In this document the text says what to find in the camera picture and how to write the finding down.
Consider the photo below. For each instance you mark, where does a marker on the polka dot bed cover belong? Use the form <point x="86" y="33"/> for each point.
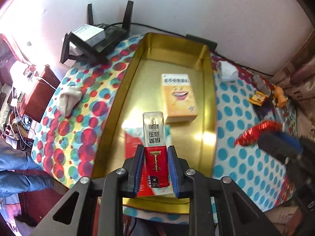
<point x="91" y="140"/>

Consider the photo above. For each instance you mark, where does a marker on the red wooden nightstand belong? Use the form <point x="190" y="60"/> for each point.
<point x="41" y="89"/>

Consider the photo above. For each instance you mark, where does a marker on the red clear-capped tube box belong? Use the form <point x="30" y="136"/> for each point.
<point x="156" y="156"/>

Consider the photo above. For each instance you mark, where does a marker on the yellow smiling face box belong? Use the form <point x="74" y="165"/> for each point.
<point x="179" y="103"/>

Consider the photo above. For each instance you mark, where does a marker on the black power adapter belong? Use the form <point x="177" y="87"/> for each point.
<point x="212" y="45"/>

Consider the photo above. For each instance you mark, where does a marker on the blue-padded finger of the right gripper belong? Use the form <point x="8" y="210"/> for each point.
<point x="279" y="144"/>

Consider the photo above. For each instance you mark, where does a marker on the grey sock on left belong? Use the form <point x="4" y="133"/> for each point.
<point x="69" y="97"/>

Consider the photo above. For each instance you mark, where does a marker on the beige printed pillow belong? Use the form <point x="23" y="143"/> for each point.
<point x="296" y="78"/>

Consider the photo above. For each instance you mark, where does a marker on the orange pig toy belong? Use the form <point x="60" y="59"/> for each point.
<point x="279" y="96"/>

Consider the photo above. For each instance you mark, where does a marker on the orange snack packet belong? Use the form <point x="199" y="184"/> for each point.
<point x="258" y="98"/>

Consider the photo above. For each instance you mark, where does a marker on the black purple snack pouch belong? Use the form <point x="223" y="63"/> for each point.
<point x="263" y="110"/>

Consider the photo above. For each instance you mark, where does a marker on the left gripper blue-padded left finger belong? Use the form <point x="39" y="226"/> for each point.
<point x="137" y="168"/>

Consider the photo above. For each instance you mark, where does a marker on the red teal white box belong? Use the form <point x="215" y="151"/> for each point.
<point x="134" y="137"/>

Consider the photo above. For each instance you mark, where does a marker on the silver foil pouch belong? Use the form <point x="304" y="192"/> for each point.
<point x="279" y="117"/>
<point x="261" y="85"/>

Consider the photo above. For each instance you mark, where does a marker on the blue clothing pile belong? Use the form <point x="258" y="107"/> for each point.
<point x="12" y="181"/>

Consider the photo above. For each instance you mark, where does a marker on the red foil candy wrapper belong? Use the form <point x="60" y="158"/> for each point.
<point x="250" y="136"/>

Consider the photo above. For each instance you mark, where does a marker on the black wifi router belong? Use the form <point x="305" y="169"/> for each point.
<point x="75" y="49"/>

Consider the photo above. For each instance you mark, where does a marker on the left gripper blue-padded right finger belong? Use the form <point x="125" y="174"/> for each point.
<point x="174" y="169"/>

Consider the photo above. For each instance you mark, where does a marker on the white box on router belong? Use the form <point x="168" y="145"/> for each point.
<point x="91" y="35"/>

